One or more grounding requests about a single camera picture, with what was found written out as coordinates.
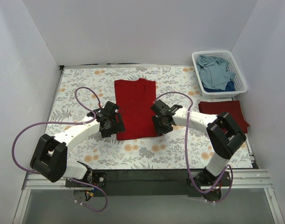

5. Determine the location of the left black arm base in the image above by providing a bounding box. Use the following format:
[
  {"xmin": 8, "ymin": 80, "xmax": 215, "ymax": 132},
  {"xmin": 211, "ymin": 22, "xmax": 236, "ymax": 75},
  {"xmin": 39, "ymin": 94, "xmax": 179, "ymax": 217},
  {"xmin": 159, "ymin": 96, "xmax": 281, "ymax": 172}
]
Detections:
[{"xmin": 65, "ymin": 172, "xmax": 107, "ymax": 188}]

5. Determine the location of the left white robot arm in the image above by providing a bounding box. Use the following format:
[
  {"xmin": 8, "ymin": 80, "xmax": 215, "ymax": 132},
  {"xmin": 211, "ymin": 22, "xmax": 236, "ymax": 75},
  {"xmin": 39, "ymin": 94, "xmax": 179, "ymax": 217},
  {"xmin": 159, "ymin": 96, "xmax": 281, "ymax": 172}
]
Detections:
[{"xmin": 30, "ymin": 101, "xmax": 125, "ymax": 187}]

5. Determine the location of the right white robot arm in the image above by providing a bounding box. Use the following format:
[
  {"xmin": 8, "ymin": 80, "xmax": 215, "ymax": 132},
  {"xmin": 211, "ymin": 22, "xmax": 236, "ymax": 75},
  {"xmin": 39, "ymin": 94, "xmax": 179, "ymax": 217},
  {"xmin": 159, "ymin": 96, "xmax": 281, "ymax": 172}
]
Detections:
[{"xmin": 151, "ymin": 99, "xmax": 246, "ymax": 188}]

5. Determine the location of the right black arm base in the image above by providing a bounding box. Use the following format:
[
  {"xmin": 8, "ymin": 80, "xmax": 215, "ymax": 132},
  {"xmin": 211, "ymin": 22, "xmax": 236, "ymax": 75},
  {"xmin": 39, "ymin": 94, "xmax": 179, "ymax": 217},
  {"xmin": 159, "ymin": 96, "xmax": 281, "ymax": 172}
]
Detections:
[{"xmin": 191, "ymin": 171, "xmax": 231, "ymax": 188}]

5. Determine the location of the floral patterned table mat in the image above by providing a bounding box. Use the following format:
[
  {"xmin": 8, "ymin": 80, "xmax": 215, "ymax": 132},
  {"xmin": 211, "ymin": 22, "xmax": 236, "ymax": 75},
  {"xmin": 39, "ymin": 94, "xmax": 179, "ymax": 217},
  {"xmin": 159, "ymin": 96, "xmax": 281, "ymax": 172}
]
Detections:
[{"xmin": 37, "ymin": 66, "xmax": 254, "ymax": 170}]

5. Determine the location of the light blue t shirt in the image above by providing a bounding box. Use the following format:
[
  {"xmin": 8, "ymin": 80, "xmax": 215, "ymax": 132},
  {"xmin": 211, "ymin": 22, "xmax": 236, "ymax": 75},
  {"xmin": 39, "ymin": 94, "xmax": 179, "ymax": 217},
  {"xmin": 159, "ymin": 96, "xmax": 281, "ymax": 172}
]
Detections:
[{"xmin": 196, "ymin": 55, "xmax": 235, "ymax": 90}]

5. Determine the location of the white plastic basket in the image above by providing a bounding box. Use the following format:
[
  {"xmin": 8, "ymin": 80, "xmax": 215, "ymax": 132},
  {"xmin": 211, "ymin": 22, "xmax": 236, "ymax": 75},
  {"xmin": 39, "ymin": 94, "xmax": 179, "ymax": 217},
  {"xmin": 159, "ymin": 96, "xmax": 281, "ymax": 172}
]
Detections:
[{"xmin": 191, "ymin": 50, "xmax": 248, "ymax": 99}]

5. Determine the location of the folded dark red t shirt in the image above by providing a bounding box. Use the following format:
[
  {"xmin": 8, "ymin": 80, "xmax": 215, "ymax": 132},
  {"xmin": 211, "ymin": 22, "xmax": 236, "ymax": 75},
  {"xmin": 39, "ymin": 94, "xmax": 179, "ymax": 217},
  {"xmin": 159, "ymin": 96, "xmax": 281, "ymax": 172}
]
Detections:
[{"xmin": 198, "ymin": 100, "xmax": 250, "ymax": 133}]

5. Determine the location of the dark blue t shirt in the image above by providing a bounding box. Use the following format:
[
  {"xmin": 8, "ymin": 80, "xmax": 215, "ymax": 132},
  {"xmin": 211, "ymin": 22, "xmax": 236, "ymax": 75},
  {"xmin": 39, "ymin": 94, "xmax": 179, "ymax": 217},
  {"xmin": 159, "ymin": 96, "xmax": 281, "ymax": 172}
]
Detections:
[{"xmin": 203, "ymin": 81, "xmax": 235, "ymax": 92}]

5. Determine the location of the aluminium frame rail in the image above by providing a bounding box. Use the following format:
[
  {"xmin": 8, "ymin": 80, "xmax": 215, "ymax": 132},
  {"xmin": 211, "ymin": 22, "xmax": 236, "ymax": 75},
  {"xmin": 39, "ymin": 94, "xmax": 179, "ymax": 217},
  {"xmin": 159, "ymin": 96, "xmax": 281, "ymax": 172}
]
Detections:
[{"xmin": 22, "ymin": 169, "xmax": 272, "ymax": 189}]

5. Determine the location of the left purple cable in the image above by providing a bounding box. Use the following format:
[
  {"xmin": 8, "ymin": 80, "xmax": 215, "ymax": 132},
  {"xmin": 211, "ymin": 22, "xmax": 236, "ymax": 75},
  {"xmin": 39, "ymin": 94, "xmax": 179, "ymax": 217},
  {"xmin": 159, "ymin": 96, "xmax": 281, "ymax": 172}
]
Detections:
[{"xmin": 11, "ymin": 86, "xmax": 108, "ymax": 212}]

